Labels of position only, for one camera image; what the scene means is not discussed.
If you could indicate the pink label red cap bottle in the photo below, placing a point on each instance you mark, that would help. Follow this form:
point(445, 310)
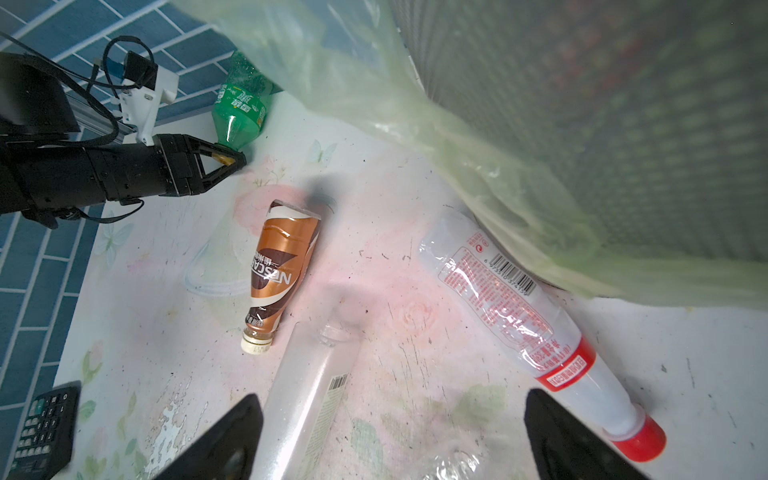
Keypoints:
point(536, 333)

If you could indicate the grey mesh waste bin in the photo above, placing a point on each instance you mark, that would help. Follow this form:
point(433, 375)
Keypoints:
point(652, 114)

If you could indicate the brown coffee bottle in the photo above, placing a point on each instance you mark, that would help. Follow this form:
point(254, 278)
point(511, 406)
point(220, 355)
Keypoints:
point(285, 248)

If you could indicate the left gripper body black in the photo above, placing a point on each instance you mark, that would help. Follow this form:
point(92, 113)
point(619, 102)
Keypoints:
point(130, 171)

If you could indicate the frosted clear bottle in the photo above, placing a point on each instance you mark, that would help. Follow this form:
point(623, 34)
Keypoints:
point(303, 401)

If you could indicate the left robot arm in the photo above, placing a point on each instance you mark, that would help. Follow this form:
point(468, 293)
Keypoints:
point(46, 177)

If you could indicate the clear crushed water bottle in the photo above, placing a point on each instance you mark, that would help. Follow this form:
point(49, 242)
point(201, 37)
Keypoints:
point(454, 463)

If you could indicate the green Sprite bottle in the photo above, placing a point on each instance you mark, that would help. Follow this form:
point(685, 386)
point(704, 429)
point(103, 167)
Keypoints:
point(243, 103)

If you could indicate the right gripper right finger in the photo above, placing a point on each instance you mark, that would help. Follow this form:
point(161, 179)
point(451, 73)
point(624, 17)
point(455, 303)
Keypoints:
point(569, 433)

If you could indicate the green plastic bin liner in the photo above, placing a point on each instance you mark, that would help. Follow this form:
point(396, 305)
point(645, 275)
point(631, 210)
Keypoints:
point(348, 60)

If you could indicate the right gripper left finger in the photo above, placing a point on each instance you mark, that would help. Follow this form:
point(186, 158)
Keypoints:
point(226, 450)

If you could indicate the black calculator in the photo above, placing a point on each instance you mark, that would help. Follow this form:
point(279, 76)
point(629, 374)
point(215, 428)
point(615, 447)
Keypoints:
point(45, 444)

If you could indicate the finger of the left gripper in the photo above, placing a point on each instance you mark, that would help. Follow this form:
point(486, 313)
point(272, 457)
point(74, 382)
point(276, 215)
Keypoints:
point(190, 179)
point(186, 144)

